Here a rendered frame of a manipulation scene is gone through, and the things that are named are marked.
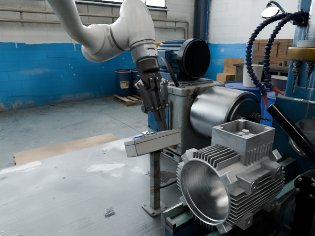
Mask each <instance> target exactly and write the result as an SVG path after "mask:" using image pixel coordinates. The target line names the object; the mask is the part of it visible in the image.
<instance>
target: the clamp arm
mask: <svg viewBox="0 0 315 236"><path fill-rule="evenodd" d="M266 111H267V112H268V113H269V114H270V115H271V116H272V117H273V118H274V120H275V121H276V122H277V123H278V124H279V125H280V126H281V128H282V129H283V130H284V131H285V132H286V133H287V134H288V136H289V137H290V138H291V139H292V140H293V141H294V142H295V144H296V145H297V146H298V147H299V148H300V149H301V150H302V152H303V153H304V154H305V155H306V156H307V157H308V158H309V160H310V161H311V162H312V163H313V164H314V165H315V146H314V145H313V144H312V143H311V141H310V140H309V139H308V138H307V137H306V136H305V135H304V134H303V133H302V132H301V131H300V129H299V128H298V127H297V126H296V125H295V124H294V123H293V122H292V121H291V120H290V119H289V118H288V117H287V116H286V115H285V113H284V112H283V111H282V110H281V109H280V108H279V107H278V106H277V105H276V104H275V103H274V104H272V105H271V106H270V107H269V108H267V109H266Z"/></svg>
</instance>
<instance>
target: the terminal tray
mask: <svg viewBox="0 0 315 236"><path fill-rule="evenodd" d="M241 120H243V121H241ZM218 127H221V128H218ZM267 127H269V126H266V125H261V124H258V123H255V122H251V121H247V120H244V119H238V120H235V121H232V122H229V123H225V124H222V125H218V126H215V127H212V138H211V142H212V144H211V145H214V144H215V145H217V144H218V145H222V146H223V145H224V146H225V147H227V148H231V150H234V152H237V155H239V154H240V162H241V163H242V164H243V166H246V167H247V166H248V164H249V165H251V163H253V164H254V161H255V162H257V160H259V161H260V159H263V157H264V158H266V156H267V157H268V156H269V152H271V151H272V146H273V141H274V135H275V128H273V127H270V128H267ZM244 135H246V136H247V137H244Z"/></svg>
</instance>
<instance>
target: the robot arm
mask: <svg viewBox="0 0 315 236"><path fill-rule="evenodd" d="M47 1H48V3H49V4H50V6H51V8H52V9H53V11H54V13H55V14H56V16H57V18H58V19H59V21H60V23H61V25H62V26H63V28H64V30H65V31H66V32H67V34H68V35H69V36H70V37H71V38H72V39H74V40H75V41H76V42H78V43H80V44H81V45H82V53H83V55H84V57H85V58H86V59H87V60H88V61H91V62H96V63H98V62H104V61H107V60H110V59H113V58H115V57H117V56H119V55H121V54H122V53H123V52H125V51H127V50H130V52H131V55H132V60H133V63H134V64H136V68H137V71H138V74H139V81H138V82H137V83H136V84H135V85H134V87H135V88H136V89H137V90H138V92H139V94H140V96H141V98H142V100H143V103H144V105H145V107H146V109H147V111H151V112H153V114H154V118H155V121H157V125H158V128H159V131H164V130H168V129H167V124H166V120H165V119H166V115H165V109H166V107H168V87H167V85H168V82H169V80H168V79H166V80H165V79H163V78H162V75H161V74H160V72H159V71H160V68H159V64H158V58H159V55H158V50H157V46H156V42H155V29H154V25H153V21H152V18H151V15H150V12H149V10H148V8H147V6H146V4H145V3H144V2H143V1H141V0H125V1H124V2H123V3H122V5H121V8H120V17H119V18H118V19H117V21H116V22H115V23H113V24H111V25H107V24H92V25H90V26H88V27H85V26H83V25H82V22H81V19H80V17H79V14H78V11H77V8H76V5H75V2H74V0H47ZM160 85H161V86H160ZM144 87H145V88H146V90H145V88H144ZM147 93H148V94H147Z"/></svg>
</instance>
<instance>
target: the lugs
mask: <svg viewBox="0 0 315 236"><path fill-rule="evenodd" d="M192 157H193V152H192V151H189V152H186V153H184V154H183V155H182V156H181V158H182V160H183V162H184V163H185V162H187V161H188V160H190V159H192ZM268 157H269V158H270V160H271V161H274V162H275V161H277V160H279V159H281V158H282V156H281V155H280V153H279V152H278V151H277V149H275V150H273V151H271V152H269V156H268ZM220 177H221V179H222V181H223V183H224V185H225V186H229V185H231V184H233V183H235V182H237V181H238V180H237V178H236V176H235V174H234V173H233V171H232V170H231V171H229V172H226V173H224V174H222V175H221V176H220ZM180 200H181V202H182V204H183V206H186V205H187V204H186V202H185V200H184V197H183V196H181V197H180ZM216 227H217V229H218V231H219V233H220V234H224V233H227V232H229V231H230V230H231V229H232V226H231V225H230V224H228V223H226V222H225V223H224V224H220V225H217V226H216Z"/></svg>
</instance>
